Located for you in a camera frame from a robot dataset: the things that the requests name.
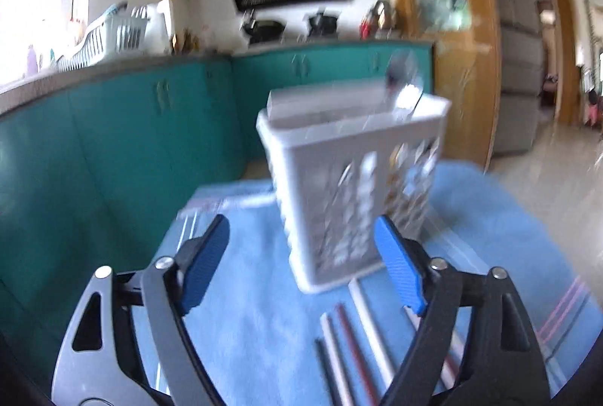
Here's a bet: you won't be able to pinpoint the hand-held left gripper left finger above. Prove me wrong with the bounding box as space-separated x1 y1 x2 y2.
51 214 231 406

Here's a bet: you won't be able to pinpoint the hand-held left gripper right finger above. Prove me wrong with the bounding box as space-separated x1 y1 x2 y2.
373 215 552 406

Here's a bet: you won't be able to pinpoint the pale beige chopstick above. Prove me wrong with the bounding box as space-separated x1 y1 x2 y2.
347 279 397 390

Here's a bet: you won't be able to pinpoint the red chopstick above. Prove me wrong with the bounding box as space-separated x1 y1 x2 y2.
334 302 379 406

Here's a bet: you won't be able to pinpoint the grey white chopstick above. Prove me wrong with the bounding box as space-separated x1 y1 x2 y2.
319 313 355 406

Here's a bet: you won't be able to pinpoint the white plastic utensil basket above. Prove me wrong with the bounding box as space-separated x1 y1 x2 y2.
256 82 453 294

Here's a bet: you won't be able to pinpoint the pale pink chopstick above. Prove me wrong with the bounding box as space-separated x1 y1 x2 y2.
403 306 461 390

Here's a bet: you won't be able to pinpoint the black chopstick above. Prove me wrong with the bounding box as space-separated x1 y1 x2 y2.
315 339 336 406

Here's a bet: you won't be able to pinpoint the blue striped towel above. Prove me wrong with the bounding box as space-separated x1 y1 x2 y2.
176 161 597 406

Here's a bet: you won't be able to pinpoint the teal lower cabinets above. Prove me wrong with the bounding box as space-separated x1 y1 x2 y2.
0 41 434 341

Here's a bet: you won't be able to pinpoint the metal utensil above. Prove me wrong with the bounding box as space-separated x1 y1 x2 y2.
385 50 425 111

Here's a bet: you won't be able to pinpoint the wooden framed glass door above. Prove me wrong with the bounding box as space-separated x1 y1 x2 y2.
386 0 502 171

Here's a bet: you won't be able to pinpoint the grey refrigerator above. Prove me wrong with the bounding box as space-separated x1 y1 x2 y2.
481 0 547 155

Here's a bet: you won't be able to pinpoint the black wok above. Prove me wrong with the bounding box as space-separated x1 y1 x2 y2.
242 12 287 45

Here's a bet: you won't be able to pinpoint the white kitchen appliance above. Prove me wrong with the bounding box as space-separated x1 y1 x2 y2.
146 0 173 55

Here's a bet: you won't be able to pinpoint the white dish rack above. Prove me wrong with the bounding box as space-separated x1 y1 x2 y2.
57 3 152 72

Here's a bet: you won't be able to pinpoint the black cooking pot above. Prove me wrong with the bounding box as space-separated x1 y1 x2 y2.
306 10 340 40

